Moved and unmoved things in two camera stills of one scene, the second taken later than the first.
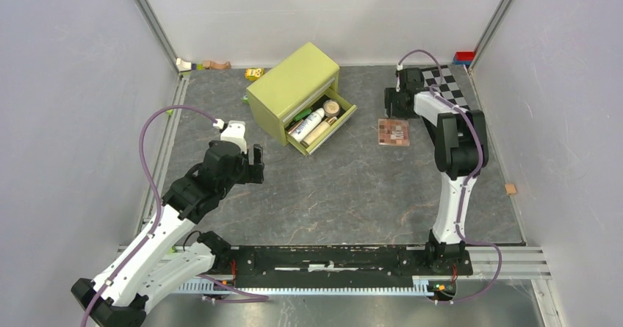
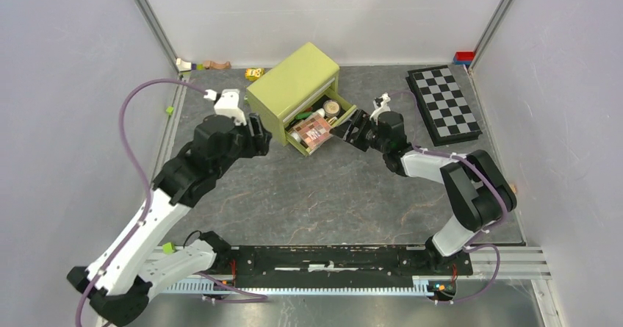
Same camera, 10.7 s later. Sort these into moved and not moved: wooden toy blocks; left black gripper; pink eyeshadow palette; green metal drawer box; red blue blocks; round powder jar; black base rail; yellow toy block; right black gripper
Moved: right black gripper; pink eyeshadow palette; left black gripper
Not moved: yellow toy block; round powder jar; red blue blocks; wooden toy blocks; black base rail; green metal drawer box
